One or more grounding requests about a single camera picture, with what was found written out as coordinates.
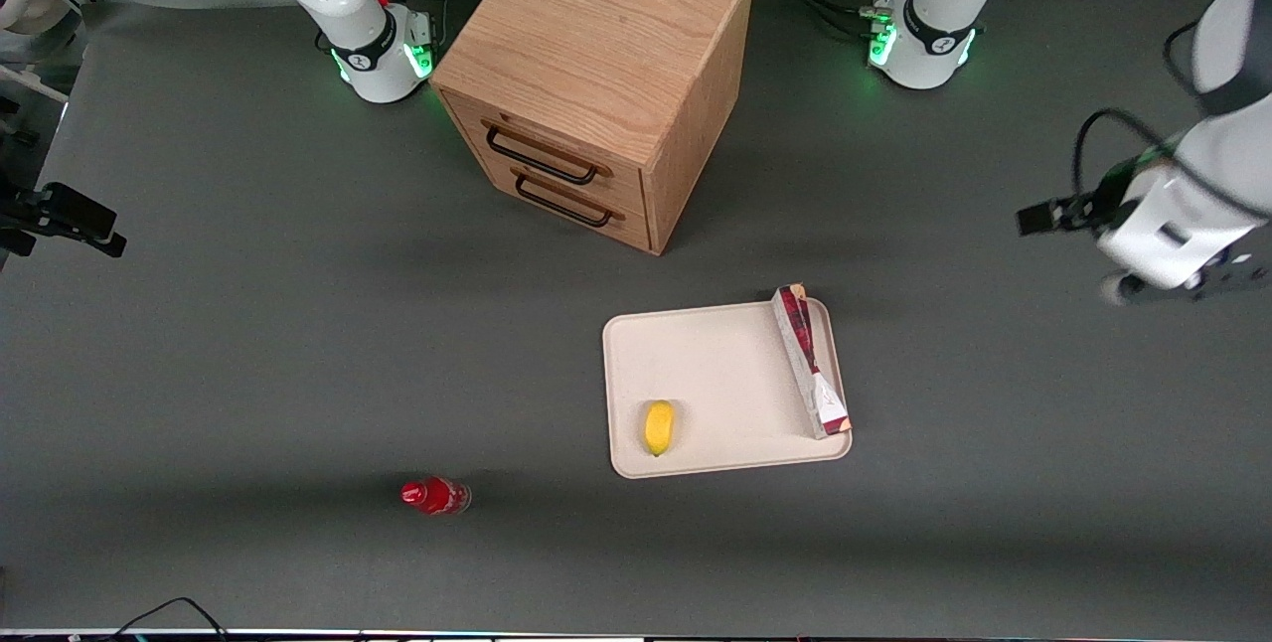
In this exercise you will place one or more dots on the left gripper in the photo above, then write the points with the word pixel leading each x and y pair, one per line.
pixel 1088 209

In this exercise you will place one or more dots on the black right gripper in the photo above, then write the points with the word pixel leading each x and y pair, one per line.
pixel 30 208

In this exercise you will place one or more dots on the red cookie box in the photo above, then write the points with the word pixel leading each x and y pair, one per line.
pixel 807 354

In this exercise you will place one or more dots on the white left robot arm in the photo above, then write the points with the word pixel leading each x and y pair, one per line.
pixel 936 16

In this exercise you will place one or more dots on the beige plastic tray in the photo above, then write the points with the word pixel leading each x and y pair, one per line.
pixel 715 384

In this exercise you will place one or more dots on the white round object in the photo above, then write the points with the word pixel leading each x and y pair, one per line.
pixel 25 6

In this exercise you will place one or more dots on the red bottle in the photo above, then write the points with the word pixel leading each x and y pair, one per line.
pixel 437 497

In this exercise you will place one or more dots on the yellow lemon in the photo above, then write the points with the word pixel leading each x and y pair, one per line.
pixel 659 428

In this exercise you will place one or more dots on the wooden drawer cabinet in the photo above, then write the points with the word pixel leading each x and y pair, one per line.
pixel 596 46

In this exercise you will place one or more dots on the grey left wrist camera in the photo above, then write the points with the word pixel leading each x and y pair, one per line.
pixel 1217 279

